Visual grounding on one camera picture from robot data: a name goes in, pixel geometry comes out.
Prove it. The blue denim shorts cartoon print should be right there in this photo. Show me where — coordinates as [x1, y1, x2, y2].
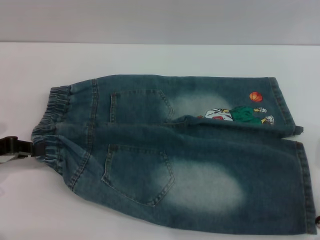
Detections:
[30, 74, 317, 235]

